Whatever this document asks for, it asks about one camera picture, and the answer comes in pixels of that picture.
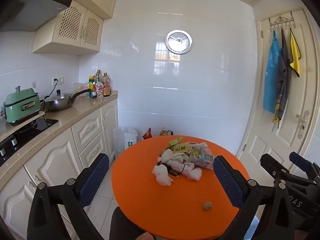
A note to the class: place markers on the glass wok lid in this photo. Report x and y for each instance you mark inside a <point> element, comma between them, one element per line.
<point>58,97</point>

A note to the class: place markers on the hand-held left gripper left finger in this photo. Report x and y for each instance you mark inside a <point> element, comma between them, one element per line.
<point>96,177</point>

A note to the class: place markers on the red label jar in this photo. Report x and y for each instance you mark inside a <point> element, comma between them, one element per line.
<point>99,89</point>

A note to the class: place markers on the black glass cooktop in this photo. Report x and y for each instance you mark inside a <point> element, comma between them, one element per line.
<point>42,124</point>

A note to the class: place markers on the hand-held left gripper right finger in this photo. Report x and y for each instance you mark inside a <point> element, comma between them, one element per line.
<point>227,182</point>

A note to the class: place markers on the dark brown wrapper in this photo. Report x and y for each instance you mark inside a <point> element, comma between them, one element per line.
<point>173,173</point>

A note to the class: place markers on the yellow cloth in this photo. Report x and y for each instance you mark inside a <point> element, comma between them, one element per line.
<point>295,52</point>

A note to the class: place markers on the yellow black-printed packet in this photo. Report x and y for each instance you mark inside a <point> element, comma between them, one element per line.
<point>180,148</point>

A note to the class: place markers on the grey apron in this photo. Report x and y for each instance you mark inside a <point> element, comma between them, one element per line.
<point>283,67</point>

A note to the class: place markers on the tall brown glass bottle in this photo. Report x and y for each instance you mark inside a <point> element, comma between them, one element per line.
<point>98,76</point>

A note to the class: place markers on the cream kitchen counter cabinet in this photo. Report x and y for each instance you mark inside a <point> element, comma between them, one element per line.
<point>57,160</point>

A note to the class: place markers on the blue apron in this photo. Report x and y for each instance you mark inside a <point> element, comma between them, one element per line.
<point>271,80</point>

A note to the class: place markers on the white tissue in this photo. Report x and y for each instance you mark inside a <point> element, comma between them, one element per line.
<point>202,145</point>
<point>162,175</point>
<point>178,166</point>
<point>193,173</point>
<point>172,157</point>

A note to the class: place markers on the amber oil bottle yellow cap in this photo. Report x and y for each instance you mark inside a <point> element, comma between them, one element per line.
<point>106,86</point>

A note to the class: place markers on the green electric cooker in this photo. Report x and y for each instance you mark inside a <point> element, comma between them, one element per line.
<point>20,106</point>

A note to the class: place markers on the yellow-green wrapper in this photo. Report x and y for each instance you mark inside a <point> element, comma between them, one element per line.
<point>175,142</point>

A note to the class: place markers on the dark soy sauce bottle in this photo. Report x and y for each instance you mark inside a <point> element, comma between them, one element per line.
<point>93,92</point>

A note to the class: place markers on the white and blue drink carton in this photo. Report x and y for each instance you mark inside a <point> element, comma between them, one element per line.
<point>203,160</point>

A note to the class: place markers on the orange round table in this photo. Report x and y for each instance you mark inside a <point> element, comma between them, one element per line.
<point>145,192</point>

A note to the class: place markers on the grey range hood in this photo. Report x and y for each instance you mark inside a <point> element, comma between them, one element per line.
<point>32,12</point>

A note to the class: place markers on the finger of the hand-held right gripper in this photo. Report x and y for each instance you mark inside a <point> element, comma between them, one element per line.
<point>270,162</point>
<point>300,161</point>

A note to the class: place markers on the white wall socket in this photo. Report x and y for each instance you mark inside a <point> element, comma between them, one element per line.
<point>58,80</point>

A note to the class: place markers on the red rice bag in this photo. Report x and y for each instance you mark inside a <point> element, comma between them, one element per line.
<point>148,134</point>

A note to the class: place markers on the yellow cooking oil jug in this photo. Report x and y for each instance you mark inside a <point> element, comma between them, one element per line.
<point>163,132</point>

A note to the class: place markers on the clear plastic container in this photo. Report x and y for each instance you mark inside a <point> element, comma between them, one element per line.
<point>76,86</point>

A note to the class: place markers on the metal over-door hook rack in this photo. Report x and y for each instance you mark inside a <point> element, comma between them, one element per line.
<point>281,21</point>

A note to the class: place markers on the small brown nutshell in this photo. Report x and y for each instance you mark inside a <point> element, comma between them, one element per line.
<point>207,205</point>

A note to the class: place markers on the green and yellow bottle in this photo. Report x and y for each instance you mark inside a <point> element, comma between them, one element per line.
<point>91,80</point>

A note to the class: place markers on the white paper bag green logo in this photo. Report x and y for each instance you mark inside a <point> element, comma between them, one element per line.
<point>122,140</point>

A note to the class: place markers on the round metal steamer plate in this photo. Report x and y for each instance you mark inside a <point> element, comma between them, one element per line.
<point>178,41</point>

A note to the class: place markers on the person's grey trouser leg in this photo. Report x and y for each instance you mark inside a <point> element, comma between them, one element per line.
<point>122,225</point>

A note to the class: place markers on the cream panel door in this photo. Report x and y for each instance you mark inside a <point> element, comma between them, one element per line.
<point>275,142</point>

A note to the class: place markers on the cream lattice-door wall cabinet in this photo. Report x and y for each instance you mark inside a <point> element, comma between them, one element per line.
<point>72,25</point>

